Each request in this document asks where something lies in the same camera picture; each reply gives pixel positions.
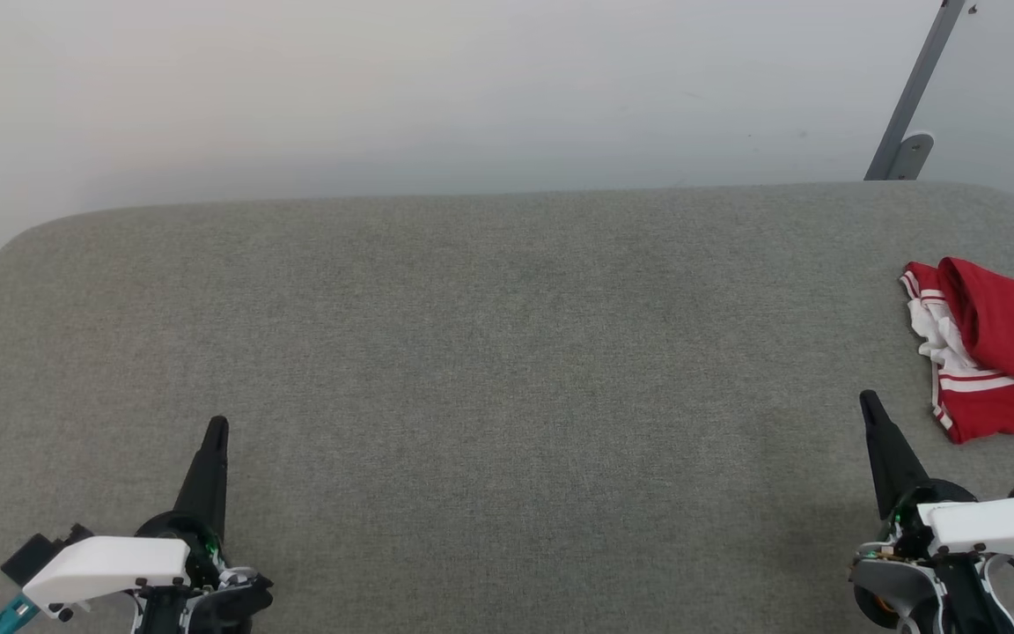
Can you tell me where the red and white garment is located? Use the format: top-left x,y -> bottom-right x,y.
899,256 -> 1014,446

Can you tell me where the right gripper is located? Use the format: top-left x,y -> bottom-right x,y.
850,390 -> 1014,634

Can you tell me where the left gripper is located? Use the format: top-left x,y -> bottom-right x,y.
133,416 -> 275,634

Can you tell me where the rounded post base bracket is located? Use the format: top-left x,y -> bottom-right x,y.
887,132 -> 936,181

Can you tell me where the grey metal post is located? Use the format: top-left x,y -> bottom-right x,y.
863,0 -> 967,181

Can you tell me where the teal cable connector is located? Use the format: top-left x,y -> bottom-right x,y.
0,594 -> 40,634

